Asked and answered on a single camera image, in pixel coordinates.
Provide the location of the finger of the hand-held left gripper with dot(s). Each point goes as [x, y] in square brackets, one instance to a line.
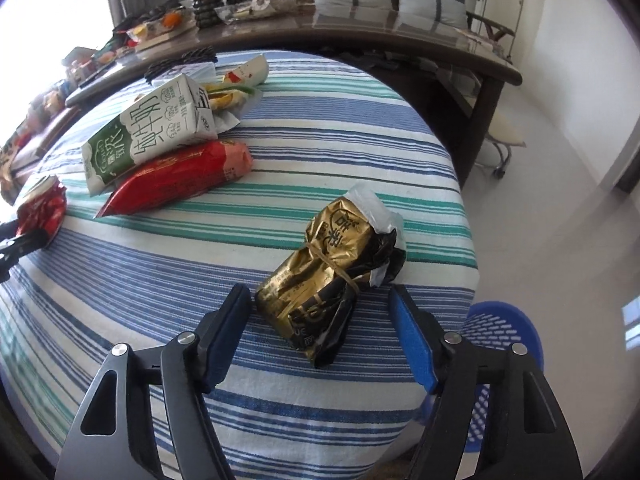
[22, 246]

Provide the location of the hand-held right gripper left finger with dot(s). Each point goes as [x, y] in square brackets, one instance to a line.
[222, 340]

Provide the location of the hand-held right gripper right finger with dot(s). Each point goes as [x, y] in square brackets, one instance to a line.
[415, 345]

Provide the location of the blue plastic basket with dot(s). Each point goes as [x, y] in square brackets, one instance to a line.
[500, 320]

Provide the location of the gold black coffee bag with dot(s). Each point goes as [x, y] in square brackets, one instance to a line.
[320, 280]

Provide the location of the green white milk carton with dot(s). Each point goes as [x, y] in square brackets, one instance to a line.
[145, 135]

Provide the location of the long red snack packet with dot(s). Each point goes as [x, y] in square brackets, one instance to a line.
[190, 170]

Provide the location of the black remote control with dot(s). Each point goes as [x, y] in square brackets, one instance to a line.
[95, 79]

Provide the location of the white cushioned stool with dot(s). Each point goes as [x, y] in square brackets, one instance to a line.
[505, 135]

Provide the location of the yellow plastic snack wrapper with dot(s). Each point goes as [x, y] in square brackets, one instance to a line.
[225, 100]

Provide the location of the glass fruit bowl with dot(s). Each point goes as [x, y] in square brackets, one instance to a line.
[155, 27]

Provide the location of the black plastic bag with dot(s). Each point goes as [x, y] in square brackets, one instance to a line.
[142, 17]

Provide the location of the white yellow paper wrapper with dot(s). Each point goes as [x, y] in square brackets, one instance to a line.
[247, 71]

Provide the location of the orange fruit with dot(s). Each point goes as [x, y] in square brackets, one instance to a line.
[172, 20]

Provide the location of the black ribbed vase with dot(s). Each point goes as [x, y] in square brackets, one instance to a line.
[207, 9]

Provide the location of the long dark wooden table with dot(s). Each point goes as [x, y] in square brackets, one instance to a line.
[350, 35]

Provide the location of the white tape roll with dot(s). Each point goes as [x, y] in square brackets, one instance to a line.
[256, 4]

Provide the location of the glass tray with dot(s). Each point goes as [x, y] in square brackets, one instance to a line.
[280, 7]

